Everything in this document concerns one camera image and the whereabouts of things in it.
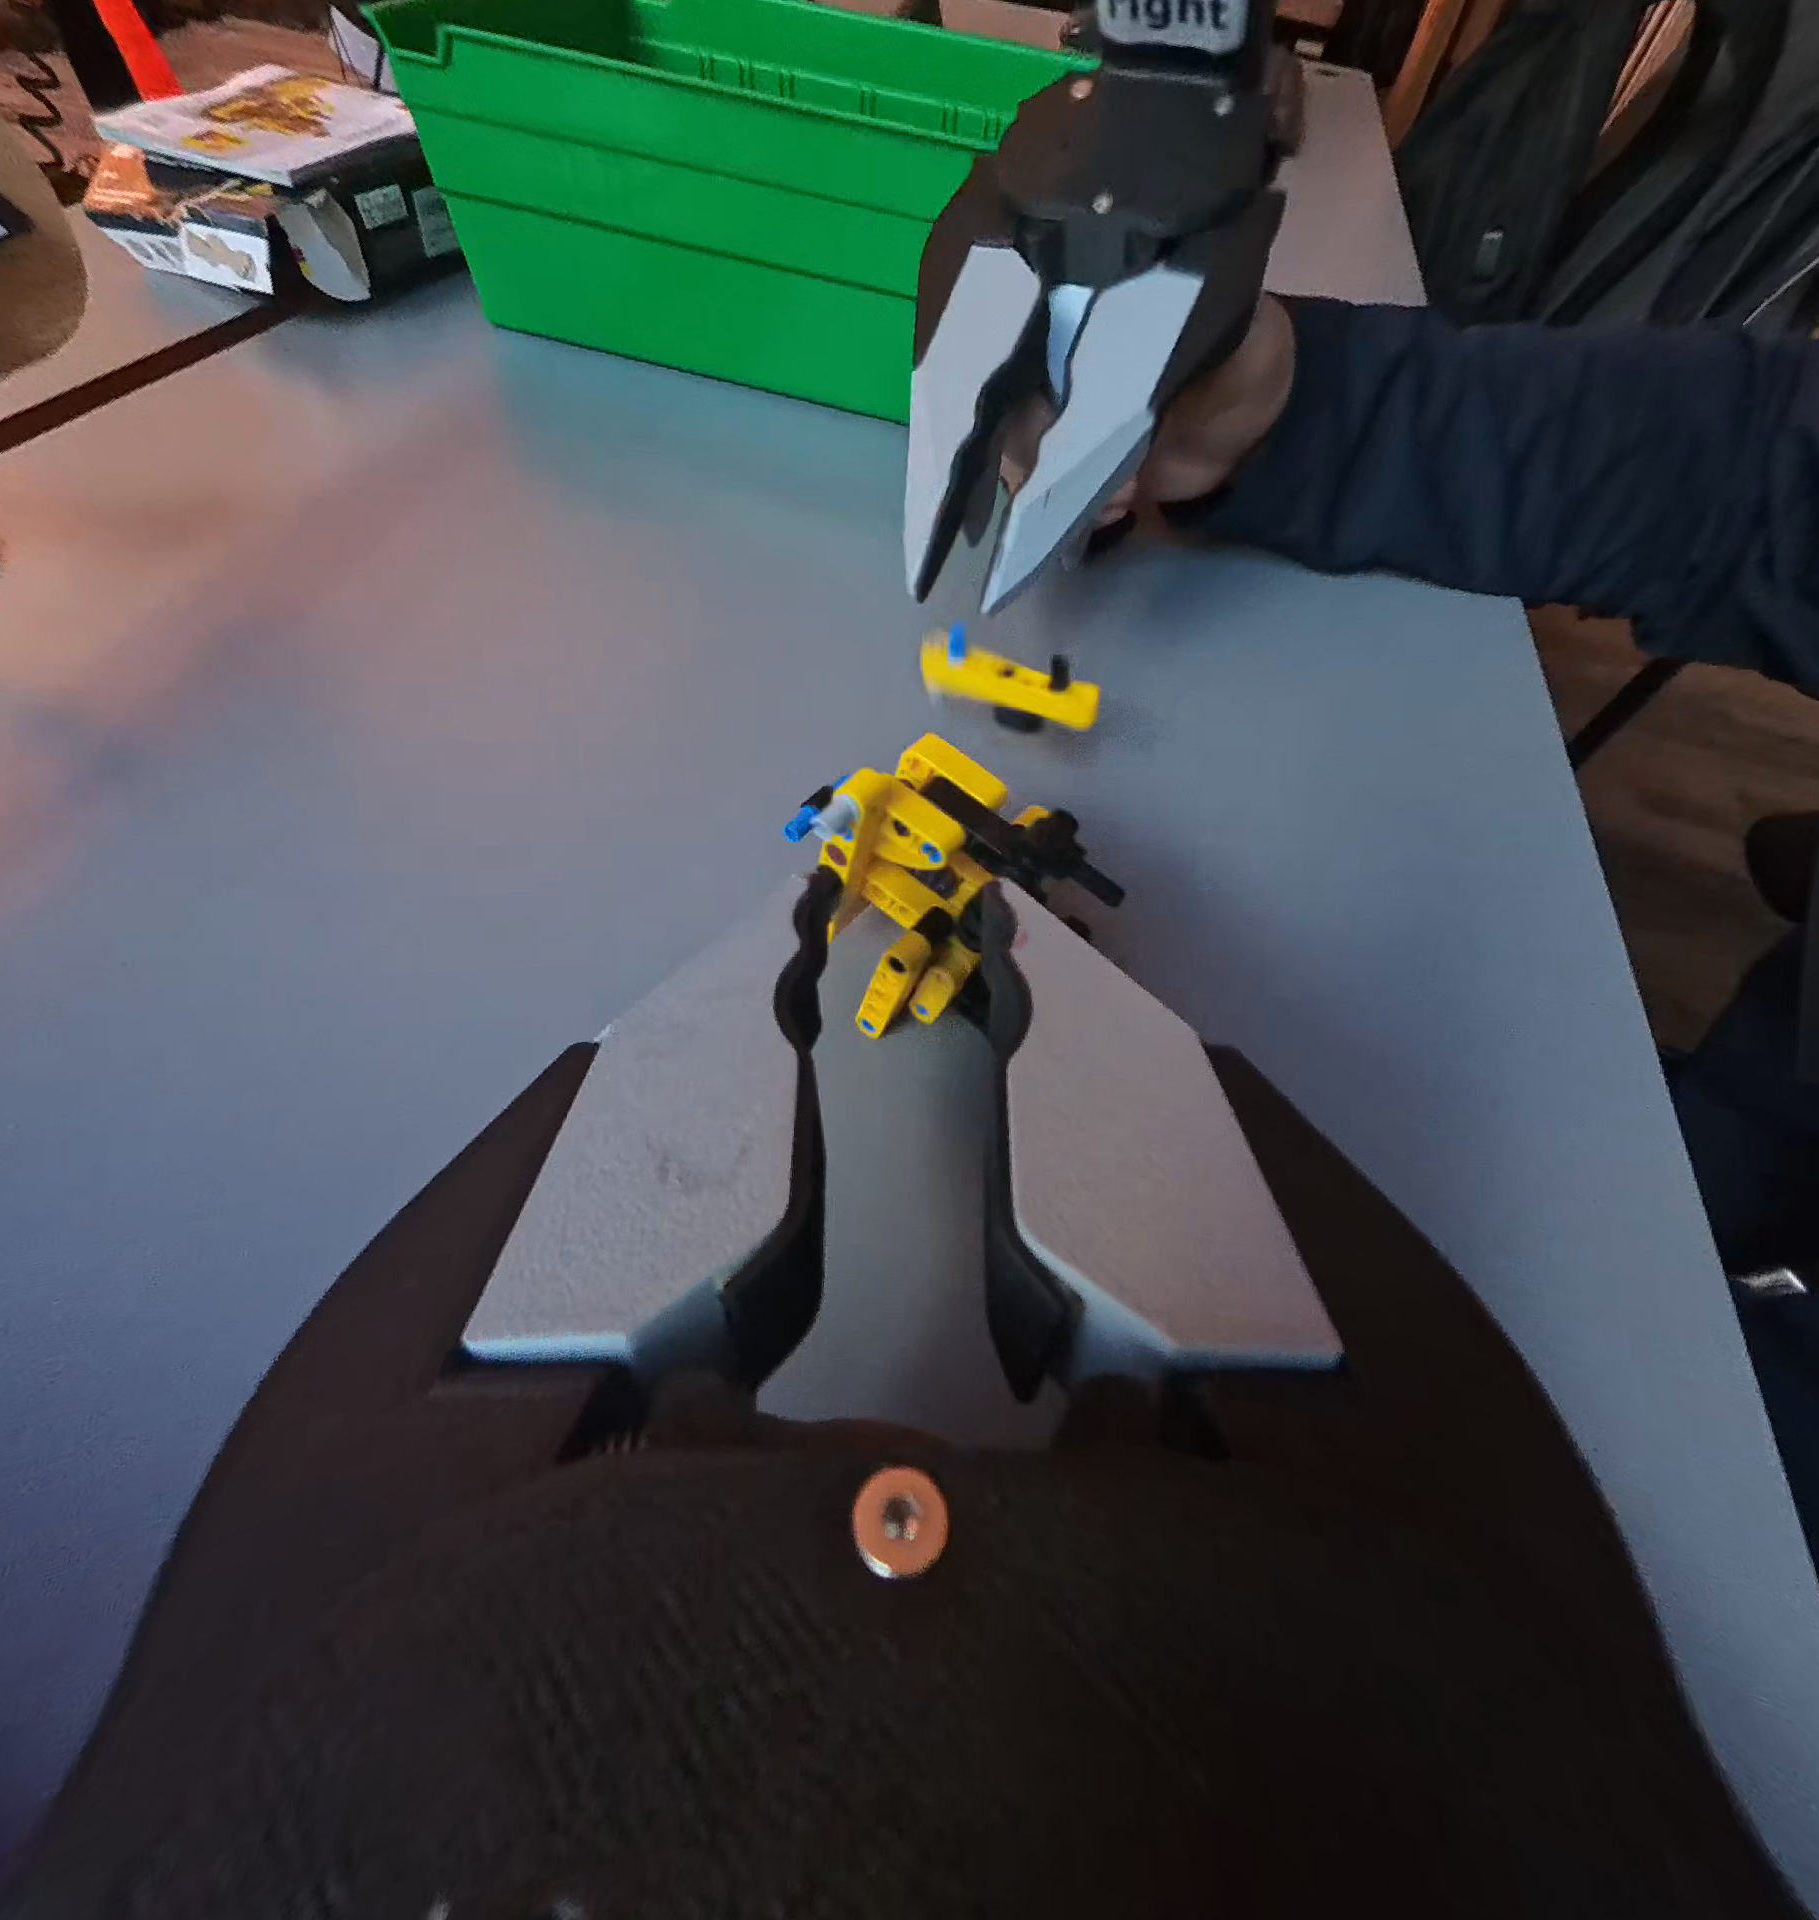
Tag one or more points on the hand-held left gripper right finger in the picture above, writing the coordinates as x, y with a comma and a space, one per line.
1149, 1184

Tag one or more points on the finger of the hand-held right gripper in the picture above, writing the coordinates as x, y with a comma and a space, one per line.
1119, 391
947, 391

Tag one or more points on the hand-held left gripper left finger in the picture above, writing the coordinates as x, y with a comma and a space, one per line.
653, 1184

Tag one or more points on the yellow lego beam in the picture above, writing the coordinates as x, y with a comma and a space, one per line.
1007, 691

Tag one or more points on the green plastic bin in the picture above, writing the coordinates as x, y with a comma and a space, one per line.
669, 224

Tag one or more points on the yellow lego model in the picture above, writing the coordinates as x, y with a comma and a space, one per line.
892, 856

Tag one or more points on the person's right forearm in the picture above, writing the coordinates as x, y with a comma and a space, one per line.
1523, 451

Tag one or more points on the lego set box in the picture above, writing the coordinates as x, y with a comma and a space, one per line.
233, 239

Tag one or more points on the lego instruction booklet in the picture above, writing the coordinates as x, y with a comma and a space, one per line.
264, 128

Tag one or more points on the person's right hand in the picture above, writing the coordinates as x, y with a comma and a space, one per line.
1224, 428

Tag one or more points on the black jacket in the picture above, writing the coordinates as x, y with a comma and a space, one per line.
1599, 150

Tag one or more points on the person's legs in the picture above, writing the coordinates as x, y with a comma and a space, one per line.
1779, 1169

